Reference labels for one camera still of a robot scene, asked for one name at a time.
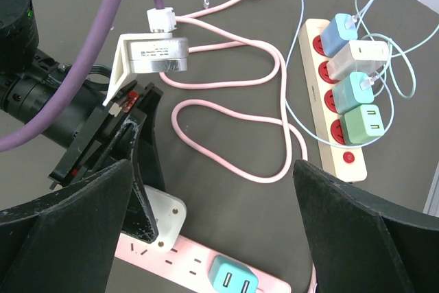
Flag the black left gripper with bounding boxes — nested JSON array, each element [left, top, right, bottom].
[[49, 82, 165, 242]]

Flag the white square plug adapter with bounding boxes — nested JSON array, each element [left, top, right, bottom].
[[145, 185, 187, 253]]

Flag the pink power cord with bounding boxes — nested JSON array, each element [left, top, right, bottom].
[[158, 0, 318, 293]]

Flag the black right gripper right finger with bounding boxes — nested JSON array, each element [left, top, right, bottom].
[[293, 160, 438, 292]]

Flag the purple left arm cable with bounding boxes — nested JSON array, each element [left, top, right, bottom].
[[0, 0, 165, 153]]

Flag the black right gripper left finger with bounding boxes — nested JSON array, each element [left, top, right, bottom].
[[1, 160, 133, 292]]

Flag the green usb charger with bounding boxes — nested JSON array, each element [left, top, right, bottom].
[[340, 104, 384, 145]]

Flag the beige red power strip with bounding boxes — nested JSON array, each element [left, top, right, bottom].
[[298, 19, 367, 183]]

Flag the blue usb charger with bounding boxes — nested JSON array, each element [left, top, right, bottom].
[[320, 13, 358, 57]]

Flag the pink power strip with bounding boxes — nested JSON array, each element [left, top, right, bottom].
[[115, 233, 292, 293]]

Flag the light blue usb cable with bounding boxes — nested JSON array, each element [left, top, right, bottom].
[[202, 0, 395, 148]]

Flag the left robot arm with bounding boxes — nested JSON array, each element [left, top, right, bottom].
[[1, 0, 165, 243]]

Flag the white usb charger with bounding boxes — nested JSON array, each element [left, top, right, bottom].
[[327, 40, 390, 81]]

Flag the light teal usb charger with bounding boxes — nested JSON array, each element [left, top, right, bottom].
[[332, 72, 375, 115]]

